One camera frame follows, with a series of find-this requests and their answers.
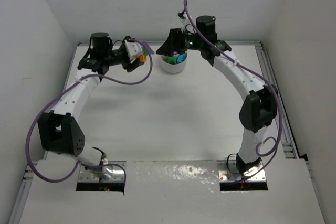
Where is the yellow butterfly lego piece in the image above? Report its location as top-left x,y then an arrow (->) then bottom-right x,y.
138,54 -> 146,63

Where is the small green lego brick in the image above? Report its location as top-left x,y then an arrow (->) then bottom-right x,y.
166,57 -> 176,65

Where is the purple curved lego brick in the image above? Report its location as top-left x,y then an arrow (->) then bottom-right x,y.
141,41 -> 155,55

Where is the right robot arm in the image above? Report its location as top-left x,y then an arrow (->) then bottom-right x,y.
156,14 -> 277,174

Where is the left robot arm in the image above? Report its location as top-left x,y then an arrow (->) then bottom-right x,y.
37,32 -> 144,166

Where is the white divided round container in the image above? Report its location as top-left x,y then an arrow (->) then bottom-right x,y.
160,52 -> 187,74

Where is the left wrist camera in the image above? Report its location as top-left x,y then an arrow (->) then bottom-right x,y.
124,40 -> 143,60

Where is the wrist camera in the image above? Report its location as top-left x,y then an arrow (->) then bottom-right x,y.
124,40 -> 143,60
177,10 -> 191,32

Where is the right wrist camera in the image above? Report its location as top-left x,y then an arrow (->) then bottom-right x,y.
177,10 -> 191,32

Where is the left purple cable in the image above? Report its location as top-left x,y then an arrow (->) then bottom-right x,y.
25,38 -> 155,183

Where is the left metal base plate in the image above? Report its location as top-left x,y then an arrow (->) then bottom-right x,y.
78,161 -> 126,183

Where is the metal base plate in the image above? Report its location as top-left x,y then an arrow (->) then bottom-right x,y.
217,160 -> 268,182
78,161 -> 126,183

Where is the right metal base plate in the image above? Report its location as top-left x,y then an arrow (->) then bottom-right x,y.
217,160 -> 268,182

